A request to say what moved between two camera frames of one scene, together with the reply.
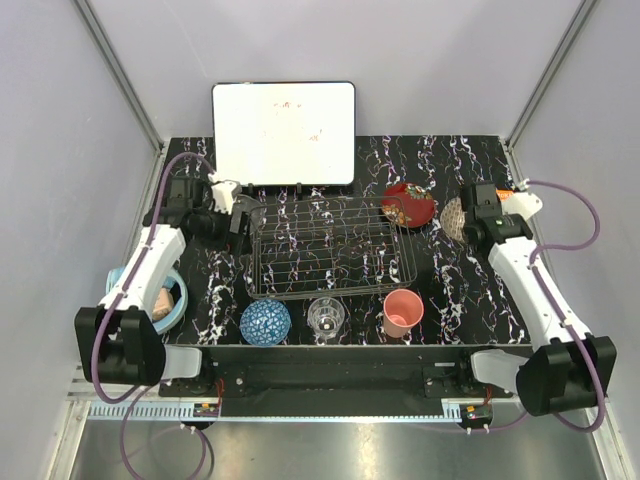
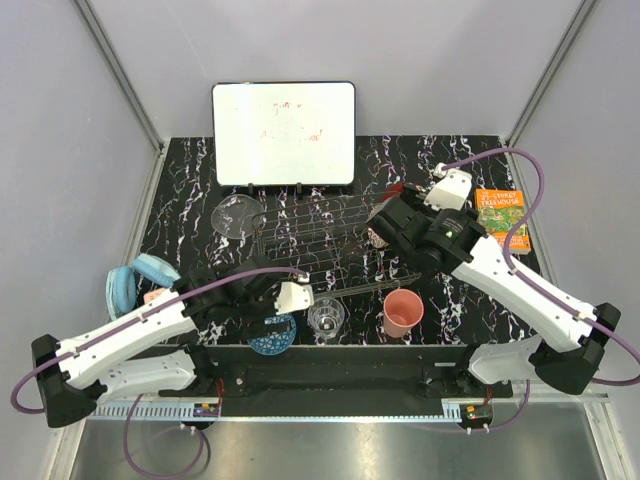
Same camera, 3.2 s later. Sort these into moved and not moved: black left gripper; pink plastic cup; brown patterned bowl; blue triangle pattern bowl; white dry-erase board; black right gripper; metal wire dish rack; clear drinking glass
Moved: black right gripper; black left gripper; brown patterned bowl; blue triangle pattern bowl
Not moved: clear drinking glass; white dry-erase board; pink plastic cup; metal wire dish rack
